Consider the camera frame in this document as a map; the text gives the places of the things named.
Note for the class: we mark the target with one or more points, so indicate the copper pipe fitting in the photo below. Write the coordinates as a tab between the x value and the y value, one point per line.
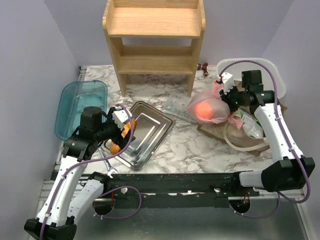
203	67

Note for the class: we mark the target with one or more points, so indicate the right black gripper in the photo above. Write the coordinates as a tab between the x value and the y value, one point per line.
225	97

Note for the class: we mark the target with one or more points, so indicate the pink plastic grocery bag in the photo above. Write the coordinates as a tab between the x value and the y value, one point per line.
207	107

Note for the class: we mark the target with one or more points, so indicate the white plastic bin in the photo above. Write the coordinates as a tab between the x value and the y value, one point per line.
237	69

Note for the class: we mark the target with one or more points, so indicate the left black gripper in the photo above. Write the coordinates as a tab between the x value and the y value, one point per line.
118	140

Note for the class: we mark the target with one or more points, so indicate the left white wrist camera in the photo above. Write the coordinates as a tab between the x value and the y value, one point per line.
120	117

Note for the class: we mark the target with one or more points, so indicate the steel combination wrench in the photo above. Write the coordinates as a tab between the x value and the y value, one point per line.
110	169

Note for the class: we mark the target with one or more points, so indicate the clear green snack packet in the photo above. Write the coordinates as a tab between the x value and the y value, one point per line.
251	127

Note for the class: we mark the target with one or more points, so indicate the teal plastic bin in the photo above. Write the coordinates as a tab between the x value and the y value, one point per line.
74	98

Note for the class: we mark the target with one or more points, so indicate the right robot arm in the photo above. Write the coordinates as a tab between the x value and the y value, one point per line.
290	169

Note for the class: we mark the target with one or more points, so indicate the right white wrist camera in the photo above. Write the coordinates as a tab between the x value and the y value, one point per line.
226	82

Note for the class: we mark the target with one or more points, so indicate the toy baguette bread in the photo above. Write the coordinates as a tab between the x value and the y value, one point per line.
115	148

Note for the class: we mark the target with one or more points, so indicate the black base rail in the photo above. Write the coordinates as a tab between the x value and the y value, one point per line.
173	190

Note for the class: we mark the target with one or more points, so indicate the wooden step shelf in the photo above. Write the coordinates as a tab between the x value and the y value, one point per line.
154	19

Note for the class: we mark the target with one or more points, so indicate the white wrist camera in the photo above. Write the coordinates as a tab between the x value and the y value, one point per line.
226	82
120	117

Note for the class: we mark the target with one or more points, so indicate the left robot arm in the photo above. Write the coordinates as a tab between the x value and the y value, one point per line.
61	212

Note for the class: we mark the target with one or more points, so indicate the metal baking tray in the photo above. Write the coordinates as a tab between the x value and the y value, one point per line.
152	127

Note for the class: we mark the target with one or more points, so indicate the clear plastic screw box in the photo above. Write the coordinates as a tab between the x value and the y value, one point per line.
177	106

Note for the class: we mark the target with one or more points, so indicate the brown burlap tote bag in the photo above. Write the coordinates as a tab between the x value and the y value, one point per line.
234	137

